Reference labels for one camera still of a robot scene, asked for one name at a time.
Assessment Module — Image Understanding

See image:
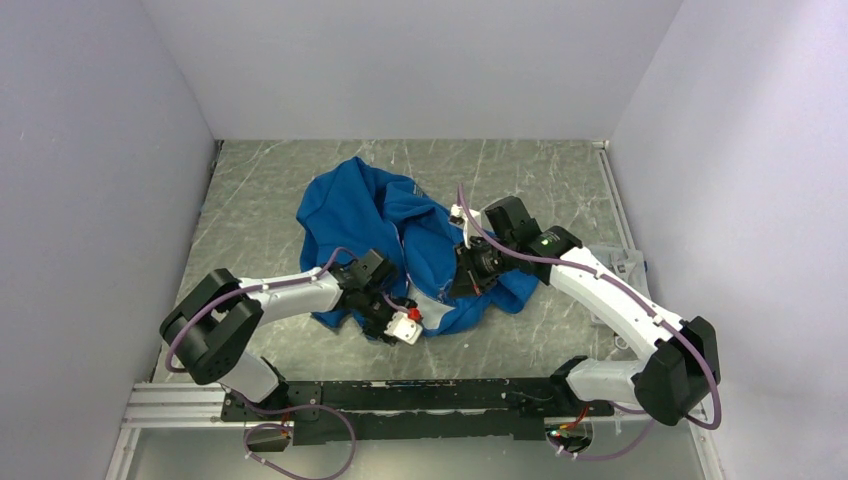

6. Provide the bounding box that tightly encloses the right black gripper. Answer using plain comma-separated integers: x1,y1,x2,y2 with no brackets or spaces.
449,235,517,298

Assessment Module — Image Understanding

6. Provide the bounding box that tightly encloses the blue zip jacket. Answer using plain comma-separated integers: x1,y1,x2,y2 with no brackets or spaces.
296,157,538,337

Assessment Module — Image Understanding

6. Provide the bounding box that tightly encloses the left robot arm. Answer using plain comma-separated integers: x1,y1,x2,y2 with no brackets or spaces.
160,247,423,420

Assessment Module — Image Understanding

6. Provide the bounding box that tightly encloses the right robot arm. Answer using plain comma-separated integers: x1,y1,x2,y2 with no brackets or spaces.
449,195,723,430

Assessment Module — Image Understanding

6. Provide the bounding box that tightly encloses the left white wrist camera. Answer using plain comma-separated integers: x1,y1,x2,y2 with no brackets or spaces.
384,307,424,345

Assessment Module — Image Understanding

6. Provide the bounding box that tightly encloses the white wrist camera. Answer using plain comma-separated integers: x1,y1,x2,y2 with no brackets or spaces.
384,307,424,345
449,203,481,249

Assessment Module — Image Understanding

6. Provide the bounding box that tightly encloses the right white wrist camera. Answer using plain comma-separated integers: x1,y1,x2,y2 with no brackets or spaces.
449,203,481,249

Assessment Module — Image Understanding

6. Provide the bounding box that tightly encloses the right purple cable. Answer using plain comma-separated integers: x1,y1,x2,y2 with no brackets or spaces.
457,184,723,464

